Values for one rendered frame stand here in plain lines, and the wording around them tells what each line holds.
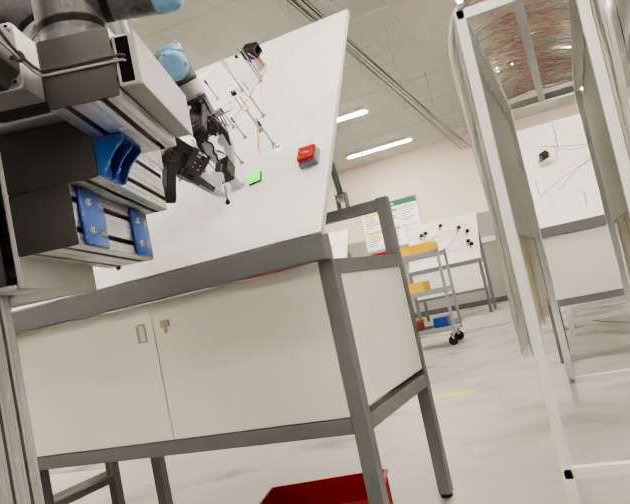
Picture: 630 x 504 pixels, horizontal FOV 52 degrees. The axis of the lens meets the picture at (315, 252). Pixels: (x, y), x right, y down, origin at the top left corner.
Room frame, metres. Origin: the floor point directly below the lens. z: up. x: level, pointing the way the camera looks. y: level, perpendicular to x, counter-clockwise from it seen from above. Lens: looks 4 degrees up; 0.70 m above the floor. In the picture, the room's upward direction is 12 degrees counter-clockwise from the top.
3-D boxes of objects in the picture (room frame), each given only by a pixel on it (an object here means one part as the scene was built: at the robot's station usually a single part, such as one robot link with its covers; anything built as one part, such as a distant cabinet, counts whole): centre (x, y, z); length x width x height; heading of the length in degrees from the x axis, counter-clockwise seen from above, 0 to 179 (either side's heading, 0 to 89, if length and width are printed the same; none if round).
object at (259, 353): (1.76, 0.25, 0.60); 0.55 x 0.03 x 0.39; 66
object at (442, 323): (6.93, -0.84, 0.54); 0.99 x 0.50 x 1.08; 70
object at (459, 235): (10.74, -2.11, 0.83); 1.18 x 0.72 x 1.65; 68
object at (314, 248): (1.85, 0.51, 0.83); 1.18 x 0.05 x 0.06; 66
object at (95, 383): (1.98, 0.75, 0.60); 0.55 x 0.02 x 0.39; 66
